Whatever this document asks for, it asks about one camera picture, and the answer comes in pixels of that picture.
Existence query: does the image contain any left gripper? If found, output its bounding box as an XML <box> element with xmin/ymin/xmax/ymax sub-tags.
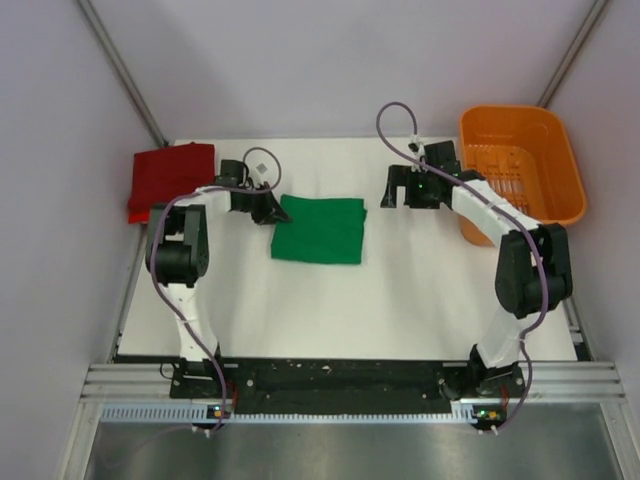
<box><xmin>235</xmin><ymin>180</ymin><xmax>290</xmax><ymax>225</ymax></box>

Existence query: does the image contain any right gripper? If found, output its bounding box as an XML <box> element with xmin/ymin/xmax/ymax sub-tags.
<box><xmin>381</xmin><ymin>166</ymin><xmax>440</xmax><ymax>210</ymax></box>

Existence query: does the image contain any green t shirt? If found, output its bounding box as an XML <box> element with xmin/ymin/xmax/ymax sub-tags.
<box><xmin>270</xmin><ymin>195</ymin><xmax>367</xmax><ymax>265</ymax></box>

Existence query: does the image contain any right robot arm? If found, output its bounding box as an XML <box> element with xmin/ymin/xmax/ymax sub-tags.
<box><xmin>380</xmin><ymin>138</ymin><xmax>573</xmax><ymax>400</ymax></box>

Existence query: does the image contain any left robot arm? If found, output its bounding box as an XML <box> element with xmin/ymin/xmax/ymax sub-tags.
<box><xmin>145</xmin><ymin>158</ymin><xmax>291</xmax><ymax>397</ymax></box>

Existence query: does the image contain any folded red t shirt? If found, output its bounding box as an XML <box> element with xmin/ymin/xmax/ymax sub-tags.
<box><xmin>127</xmin><ymin>142</ymin><xmax>215</xmax><ymax>224</ymax></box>

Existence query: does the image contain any orange plastic basket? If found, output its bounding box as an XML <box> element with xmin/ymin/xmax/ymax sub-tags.
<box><xmin>459</xmin><ymin>105</ymin><xmax>587</xmax><ymax>227</ymax></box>

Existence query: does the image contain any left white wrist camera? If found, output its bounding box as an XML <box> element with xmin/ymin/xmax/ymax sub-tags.
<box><xmin>249</xmin><ymin>163</ymin><xmax>270</xmax><ymax>189</ymax></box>

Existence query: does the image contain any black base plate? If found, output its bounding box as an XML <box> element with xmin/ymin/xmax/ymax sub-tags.
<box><xmin>170</xmin><ymin>357</ymin><xmax>525</xmax><ymax>415</ymax></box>

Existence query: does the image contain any aluminium frame rail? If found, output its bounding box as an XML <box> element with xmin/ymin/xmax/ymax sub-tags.
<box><xmin>80</xmin><ymin>362</ymin><xmax>626</xmax><ymax>404</ymax></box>

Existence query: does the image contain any left corner metal post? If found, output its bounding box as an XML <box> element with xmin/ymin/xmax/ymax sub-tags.
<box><xmin>74</xmin><ymin>0</ymin><xmax>169</xmax><ymax>148</ymax></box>

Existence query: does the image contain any corner metal post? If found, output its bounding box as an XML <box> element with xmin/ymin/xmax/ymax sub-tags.
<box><xmin>74</xmin><ymin>0</ymin><xmax>169</xmax><ymax>148</ymax></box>
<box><xmin>536</xmin><ymin>0</ymin><xmax>611</xmax><ymax>108</ymax></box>

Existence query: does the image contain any grey slotted cable duct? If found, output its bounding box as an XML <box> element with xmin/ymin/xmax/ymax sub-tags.
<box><xmin>100</xmin><ymin>403</ymin><xmax>477</xmax><ymax>425</ymax></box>

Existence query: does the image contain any right corner metal post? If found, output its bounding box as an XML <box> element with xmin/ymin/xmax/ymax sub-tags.
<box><xmin>536</xmin><ymin>0</ymin><xmax>611</xmax><ymax>108</ymax></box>

